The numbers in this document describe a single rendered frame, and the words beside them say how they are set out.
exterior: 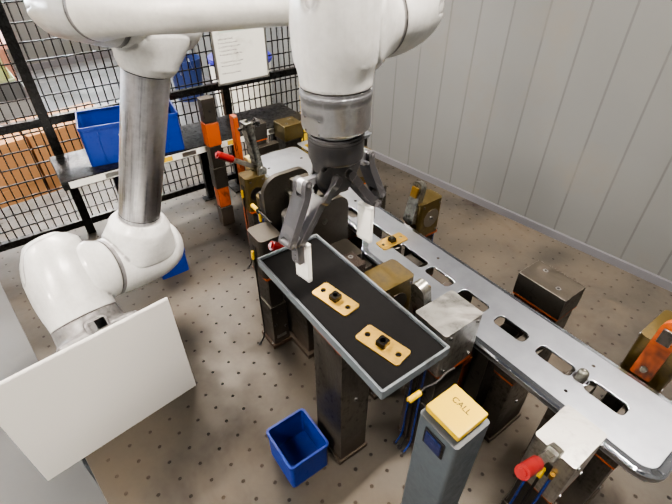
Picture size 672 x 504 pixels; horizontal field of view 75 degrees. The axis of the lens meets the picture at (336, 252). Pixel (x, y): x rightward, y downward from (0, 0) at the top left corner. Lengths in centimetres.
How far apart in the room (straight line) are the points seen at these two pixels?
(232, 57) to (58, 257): 104
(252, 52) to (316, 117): 138
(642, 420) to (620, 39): 207
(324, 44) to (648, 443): 80
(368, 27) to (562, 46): 235
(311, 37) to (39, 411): 89
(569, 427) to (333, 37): 66
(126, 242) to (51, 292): 20
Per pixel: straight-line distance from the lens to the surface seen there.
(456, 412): 65
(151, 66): 103
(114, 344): 105
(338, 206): 99
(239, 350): 132
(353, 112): 54
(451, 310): 85
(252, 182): 138
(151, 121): 109
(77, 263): 119
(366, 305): 76
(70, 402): 112
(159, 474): 117
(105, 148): 163
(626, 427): 95
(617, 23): 272
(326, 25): 51
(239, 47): 189
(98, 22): 84
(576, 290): 111
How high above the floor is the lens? 170
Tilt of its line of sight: 38 degrees down
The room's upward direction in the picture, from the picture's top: straight up
